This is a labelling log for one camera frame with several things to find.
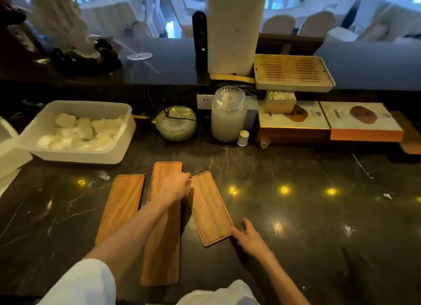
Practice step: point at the person's white shirt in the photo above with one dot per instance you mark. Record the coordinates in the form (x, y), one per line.
(79, 285)

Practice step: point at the clear glass lidded jar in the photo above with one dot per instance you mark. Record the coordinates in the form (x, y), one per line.
(228, 120)

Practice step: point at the person's right hand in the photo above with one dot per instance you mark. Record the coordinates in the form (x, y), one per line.
(251, 240)

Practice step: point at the small white bottle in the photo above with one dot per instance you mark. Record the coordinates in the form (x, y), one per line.
(243, 139)

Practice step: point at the group of white covered chairs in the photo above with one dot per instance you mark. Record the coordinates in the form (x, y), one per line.
(315, 25)

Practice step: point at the flat brown box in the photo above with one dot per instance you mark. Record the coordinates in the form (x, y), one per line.
(296, 140)

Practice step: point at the yellow wooden roll holder base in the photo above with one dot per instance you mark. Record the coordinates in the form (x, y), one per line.
(230, 78)

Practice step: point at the small white paper scrap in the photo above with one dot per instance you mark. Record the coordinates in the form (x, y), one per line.
(388, 195)
(103, 175)

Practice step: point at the bamboo slatted tea tray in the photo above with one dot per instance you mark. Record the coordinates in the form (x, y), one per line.
(292, 72)

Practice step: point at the tiny clear shot glass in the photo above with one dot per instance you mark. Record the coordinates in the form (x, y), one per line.
(265, 143)

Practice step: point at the large white paper towel roll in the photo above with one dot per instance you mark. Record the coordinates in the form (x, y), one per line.
(235, 28)

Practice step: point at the pale blue carton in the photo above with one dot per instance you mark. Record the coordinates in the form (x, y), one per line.
(252, 114)

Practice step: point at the white wall socket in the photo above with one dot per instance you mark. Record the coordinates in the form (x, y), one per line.
(204, 101)

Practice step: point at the dark rock ornament base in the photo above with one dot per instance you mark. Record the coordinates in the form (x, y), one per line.
(98, 61)

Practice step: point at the pile of white translucent pieces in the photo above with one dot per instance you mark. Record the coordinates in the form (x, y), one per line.
(79, 130)

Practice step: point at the person's left hand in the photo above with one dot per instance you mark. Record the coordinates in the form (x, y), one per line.
(176, 186)

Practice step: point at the person's right forearm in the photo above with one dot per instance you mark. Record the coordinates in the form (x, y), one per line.
(283, 281)

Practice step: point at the small beige box green print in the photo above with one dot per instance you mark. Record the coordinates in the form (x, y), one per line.
(279, 104)

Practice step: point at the round pale green lidded pot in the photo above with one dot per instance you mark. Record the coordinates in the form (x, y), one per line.
(176, 127)

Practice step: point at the person's left forearm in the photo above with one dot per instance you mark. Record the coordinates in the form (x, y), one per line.
(138, 229)

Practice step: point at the raised dark bar top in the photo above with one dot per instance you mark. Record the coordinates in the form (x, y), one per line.
(361, 67)

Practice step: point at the black tall slim device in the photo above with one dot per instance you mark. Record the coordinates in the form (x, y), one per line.
(200, 38)

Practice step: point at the white and orange gift box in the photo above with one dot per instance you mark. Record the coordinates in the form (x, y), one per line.
(361, 127)

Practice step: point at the gold metal spoon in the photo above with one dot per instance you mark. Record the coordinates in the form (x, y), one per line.
(143, 118)

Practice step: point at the white flat lid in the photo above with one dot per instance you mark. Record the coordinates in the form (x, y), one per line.
(8, 183)

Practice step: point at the white coral ornament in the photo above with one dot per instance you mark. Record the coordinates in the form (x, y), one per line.
(59, 18)

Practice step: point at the clear wine glass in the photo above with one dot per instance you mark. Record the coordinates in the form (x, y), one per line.
(139, 56)

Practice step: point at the wooden tray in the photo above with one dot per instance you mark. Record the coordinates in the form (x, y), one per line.
(164, 170)
(121, 206)
(209, 209)
(162, 252)

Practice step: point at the dark marble countertop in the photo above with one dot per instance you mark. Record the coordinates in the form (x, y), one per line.
(312, 232)

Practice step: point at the white and gold-brown gift box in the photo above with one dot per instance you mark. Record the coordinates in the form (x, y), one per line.
(315, 120)

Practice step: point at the wooden board on dark base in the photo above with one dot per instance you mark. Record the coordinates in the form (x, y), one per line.
(409, 137)

